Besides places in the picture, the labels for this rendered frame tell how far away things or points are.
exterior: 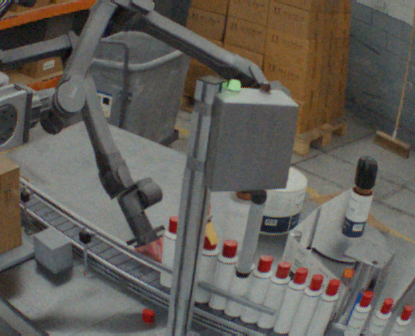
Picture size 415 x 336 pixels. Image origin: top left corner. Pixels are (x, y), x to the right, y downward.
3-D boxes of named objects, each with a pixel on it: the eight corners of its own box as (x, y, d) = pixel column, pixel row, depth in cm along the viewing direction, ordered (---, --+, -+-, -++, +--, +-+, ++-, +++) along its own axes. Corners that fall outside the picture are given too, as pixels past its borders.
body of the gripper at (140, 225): (167, 230, 200) (154, 204, 200) (143, 243, 192) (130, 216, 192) (150, 236, 204) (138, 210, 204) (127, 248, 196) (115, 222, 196)
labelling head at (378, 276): (368, 325, 182) (396, 252, 172) (349, 345, 172) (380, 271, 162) (333, 314, 189) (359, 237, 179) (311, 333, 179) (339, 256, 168)
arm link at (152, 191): (100, 182, 201) (115, 168, 195) (127, 168, 209) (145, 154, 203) (122, 222, 200) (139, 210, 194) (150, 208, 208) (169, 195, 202)
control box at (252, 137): (286, 189, 165) (299, 105, 157) (210, 193, 159) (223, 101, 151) (268, 169, 174) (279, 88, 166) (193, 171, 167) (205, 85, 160)
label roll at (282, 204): (226, 224, 237) (234, 179, 231) (249, 200, 254) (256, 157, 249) (287, 240, 231) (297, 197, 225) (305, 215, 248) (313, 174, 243)
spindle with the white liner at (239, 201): (256, 254, 221) (275, 157, 209) (239, 265, 214) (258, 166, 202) (231, 244, 225) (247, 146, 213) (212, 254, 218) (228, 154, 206)
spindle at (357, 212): (364, 238, 233) (383, 159, 222) (355, 248, 226) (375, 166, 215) (345, 230, 237) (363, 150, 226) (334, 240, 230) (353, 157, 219)
